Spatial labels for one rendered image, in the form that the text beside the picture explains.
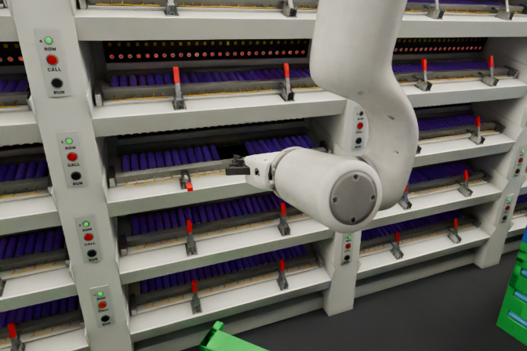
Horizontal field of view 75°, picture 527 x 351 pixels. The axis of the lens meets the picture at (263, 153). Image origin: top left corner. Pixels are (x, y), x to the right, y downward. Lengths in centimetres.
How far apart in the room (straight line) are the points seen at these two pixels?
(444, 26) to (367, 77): 75
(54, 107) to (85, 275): 40
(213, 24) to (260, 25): 11
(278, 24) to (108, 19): 35
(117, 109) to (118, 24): 17
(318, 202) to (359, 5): 20
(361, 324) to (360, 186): 93
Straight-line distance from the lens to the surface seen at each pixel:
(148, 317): 108
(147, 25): 76
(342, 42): 36
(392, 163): 45
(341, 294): 125
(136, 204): 85
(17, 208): 90
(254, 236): 99
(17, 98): 87
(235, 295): 110
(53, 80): 77
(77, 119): 78
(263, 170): 52
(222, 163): 89
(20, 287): 100
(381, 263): 128
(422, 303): 142
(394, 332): 129
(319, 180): 38
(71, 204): 85
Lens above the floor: 90
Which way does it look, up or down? 20 degrees down
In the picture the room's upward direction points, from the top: straight up
